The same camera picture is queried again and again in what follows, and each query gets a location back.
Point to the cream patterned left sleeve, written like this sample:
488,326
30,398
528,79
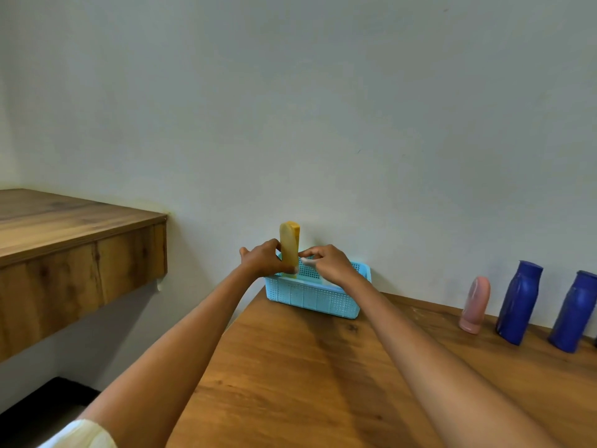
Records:
81,436

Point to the person's left forearm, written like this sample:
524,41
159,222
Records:
163,363

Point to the wooden table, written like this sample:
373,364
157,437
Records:
303,382

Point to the wooden side desk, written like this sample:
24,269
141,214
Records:
56,261

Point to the person's right hand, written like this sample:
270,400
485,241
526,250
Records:
333,268

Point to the light blue plastic basket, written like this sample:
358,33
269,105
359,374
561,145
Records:
317,298

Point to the person's left hand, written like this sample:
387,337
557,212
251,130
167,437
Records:
263,261

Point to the pink bottle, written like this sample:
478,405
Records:
475,305

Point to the slim dark blue bottle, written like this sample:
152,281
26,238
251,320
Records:
518,303
573,312

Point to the person's right forearm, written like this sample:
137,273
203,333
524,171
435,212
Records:
443,368

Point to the beige bottle with white cap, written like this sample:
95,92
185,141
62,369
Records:
288,247

